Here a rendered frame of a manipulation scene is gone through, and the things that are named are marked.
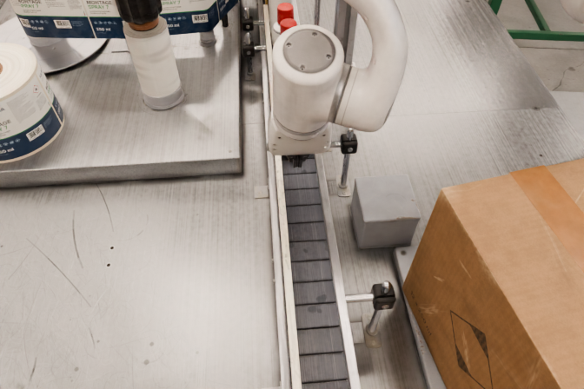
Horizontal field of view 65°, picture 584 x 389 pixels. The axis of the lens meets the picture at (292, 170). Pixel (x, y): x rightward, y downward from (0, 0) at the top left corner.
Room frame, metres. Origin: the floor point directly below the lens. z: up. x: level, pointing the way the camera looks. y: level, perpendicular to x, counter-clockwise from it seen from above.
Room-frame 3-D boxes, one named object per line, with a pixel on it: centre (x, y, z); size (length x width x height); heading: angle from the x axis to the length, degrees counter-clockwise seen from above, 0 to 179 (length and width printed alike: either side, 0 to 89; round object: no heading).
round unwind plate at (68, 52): (1.03, 0.63, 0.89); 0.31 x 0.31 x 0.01
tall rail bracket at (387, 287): (0.28, -0.11, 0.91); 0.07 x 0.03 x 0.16; 95
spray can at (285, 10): (0.84, 0.01, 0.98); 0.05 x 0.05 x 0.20
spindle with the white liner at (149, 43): (0.80, 0.29, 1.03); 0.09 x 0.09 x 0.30
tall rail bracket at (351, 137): (0.58, -0.08, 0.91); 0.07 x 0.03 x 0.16; 95
